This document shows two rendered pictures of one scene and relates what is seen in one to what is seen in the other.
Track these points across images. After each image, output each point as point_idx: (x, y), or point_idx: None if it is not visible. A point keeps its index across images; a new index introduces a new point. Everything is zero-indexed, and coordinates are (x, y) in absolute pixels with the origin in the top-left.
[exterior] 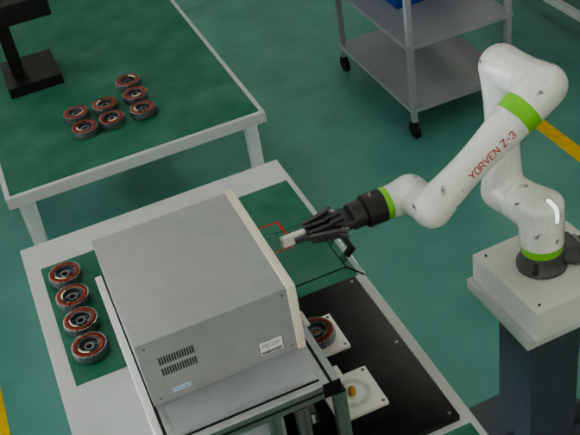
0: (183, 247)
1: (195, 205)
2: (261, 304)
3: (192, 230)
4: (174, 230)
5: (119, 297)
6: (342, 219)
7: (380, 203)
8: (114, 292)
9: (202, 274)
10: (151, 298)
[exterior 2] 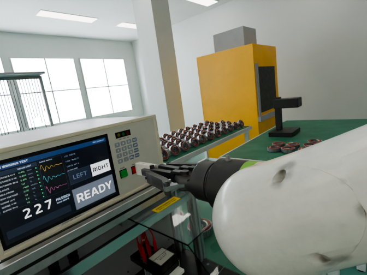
0: (77, 125)
1: (131, 117)
2: None
3: (99, 122)
4: (99, 121)
5: (24, 131)
6: (182, 173)
7: (226, 174)
8: (32, 130)
9: (33, 135)
10: (15, 135)
